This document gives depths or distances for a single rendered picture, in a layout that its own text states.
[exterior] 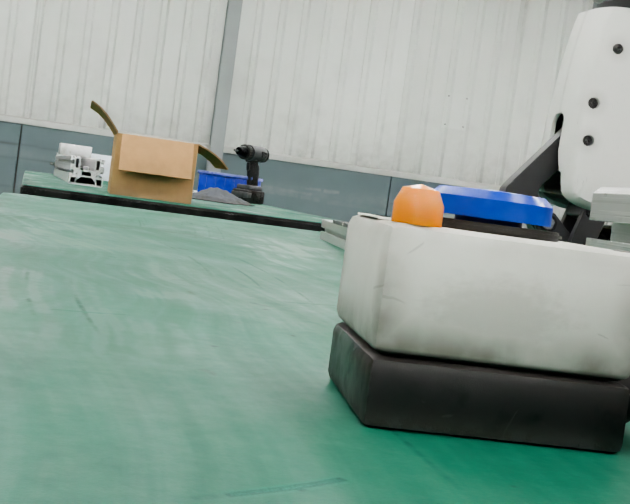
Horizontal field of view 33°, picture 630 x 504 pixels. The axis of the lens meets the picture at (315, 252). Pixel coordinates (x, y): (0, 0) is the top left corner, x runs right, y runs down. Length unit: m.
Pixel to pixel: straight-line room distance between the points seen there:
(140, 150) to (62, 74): 8.86
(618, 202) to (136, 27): 11.22
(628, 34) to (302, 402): 0.28
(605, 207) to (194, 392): 0.22
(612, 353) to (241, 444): 0.12
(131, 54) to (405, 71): 3.00
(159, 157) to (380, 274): 2.36
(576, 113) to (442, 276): 0.24
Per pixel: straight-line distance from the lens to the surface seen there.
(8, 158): 11.48
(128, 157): 2.66
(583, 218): 0.54
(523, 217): 0.34
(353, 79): 11.98
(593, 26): 0.55
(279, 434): 0.29
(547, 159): 0.55
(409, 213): 0.31
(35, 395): 0.31
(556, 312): 0.32
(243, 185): 4.07
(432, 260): 0.31
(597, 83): 0.54
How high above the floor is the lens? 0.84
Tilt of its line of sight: 3 degrees down
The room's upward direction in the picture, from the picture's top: 8 degrees clockwise
